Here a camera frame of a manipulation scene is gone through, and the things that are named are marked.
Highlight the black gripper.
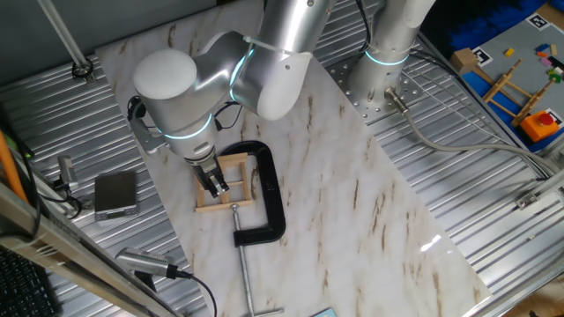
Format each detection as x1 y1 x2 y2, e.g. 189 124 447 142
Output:
192 158 231 199

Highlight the small wooden window model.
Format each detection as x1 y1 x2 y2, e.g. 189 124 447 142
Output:
188 151 256 214

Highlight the black C-clamp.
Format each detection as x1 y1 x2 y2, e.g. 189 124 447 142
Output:
219 139 287 317

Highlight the silver digital scale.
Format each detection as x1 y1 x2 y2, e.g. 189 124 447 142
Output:
93 170 140 223

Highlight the white marble pattern board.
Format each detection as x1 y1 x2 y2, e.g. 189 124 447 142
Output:
94 0 493 317

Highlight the orange pole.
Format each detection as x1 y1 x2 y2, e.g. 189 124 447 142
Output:
0 129 28 203

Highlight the metal stand rod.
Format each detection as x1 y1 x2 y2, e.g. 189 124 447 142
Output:
36 0 96 85

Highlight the black keyboard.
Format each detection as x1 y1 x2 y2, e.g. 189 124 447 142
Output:
0 246 61 317

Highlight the wooden cube block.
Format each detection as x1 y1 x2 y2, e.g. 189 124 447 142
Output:
449 47 479 76

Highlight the black white fiducial marker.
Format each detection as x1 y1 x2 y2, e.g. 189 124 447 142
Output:
526 12 553 32
471 46 494 68
545 107 564 129

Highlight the wooden stick rack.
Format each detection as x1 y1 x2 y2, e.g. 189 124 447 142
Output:
482 58 557 129

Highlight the blue foam mat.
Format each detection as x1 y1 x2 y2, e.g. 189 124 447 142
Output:
448 0 547 52

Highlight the orange box red button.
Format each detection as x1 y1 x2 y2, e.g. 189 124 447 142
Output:
519 110 560 143

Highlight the grey brick baseplate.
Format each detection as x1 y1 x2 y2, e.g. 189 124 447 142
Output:
473 12 564 129

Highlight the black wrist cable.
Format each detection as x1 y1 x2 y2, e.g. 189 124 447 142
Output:
126 95 244 132

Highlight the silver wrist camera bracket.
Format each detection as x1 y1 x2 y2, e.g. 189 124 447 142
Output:
128 99 167 156

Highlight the silver ridged camera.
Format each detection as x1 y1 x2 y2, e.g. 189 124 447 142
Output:
115 247 180 279

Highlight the black camera cable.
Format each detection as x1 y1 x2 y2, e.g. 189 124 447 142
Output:
174 269 219 317

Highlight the small silver camera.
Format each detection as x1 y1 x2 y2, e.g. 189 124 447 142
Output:
56 155 80 187

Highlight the black cable connector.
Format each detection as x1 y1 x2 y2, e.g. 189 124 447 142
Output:
51 178 84 220

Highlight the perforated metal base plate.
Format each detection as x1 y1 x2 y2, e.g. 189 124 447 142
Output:
328 52 424 122

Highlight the aluminium frame bar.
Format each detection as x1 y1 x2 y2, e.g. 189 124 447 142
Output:
0 180 182 317

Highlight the black base cable bundle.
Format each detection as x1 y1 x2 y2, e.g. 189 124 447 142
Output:
357 0 374 50

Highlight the thick grey cable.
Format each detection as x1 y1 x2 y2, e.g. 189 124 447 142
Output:
383 86 564 177

